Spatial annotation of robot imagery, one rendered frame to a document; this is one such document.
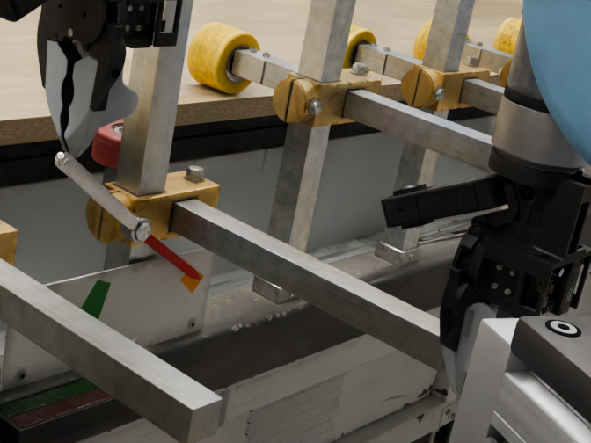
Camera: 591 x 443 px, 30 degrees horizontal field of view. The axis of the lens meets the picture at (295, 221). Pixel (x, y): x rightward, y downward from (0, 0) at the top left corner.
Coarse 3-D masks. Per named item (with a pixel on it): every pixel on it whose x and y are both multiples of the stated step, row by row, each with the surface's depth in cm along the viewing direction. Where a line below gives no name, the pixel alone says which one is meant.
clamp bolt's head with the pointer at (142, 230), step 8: (144, 224) 104; (136, 232) 104; (144, 232) 105; (152, 240) 108; (152, 248) 109; (160, 248) 109; (168, 248) 110; (168, 256) 111; (176, 256) 112; (176, 264) 112; (184, 264) 113; (184, 272) 114; (192, 272) 115
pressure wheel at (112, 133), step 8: (120, 120) 116; (104, 128) 112; (112, 128) 114; (120, 128) 114; (96, 136) 112; (104, 136) 111; (112, 136) 110; (120, 136) 111; (96, 144) 112; (104, 144) 111; (112, 144) 110; (96, 152) 112; (104, 152) 111; (112, 152) 111; (96, 160) 112; (104, 160) 111; (112, 160) 111; (112, 168) 111
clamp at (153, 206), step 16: (176, 176) 114; (112, 192) 106; (128, 192) 106; (160, 192) 108; (176, 192) 109; (192, 192) 111; (208, 192) 113; (96, 208) 106; (128, 208) 105; (144, 208) 106; (160, 208) 108; (96, 224) 107; (112, 224) 105; (160, 224) 109; (112, 240) 106; (128, 240) 107; (160, 240) 110
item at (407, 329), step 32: (192, 224) 108; (224, 224) 106; (224, 256) 106; (256, 256) 103; (288, 256) 101; (288, 288) 101; (320, 288) 99; (352, 288) 97; (352, 320) 97; (384, 320) 94; (416, 320) 93; (416, 352) 93
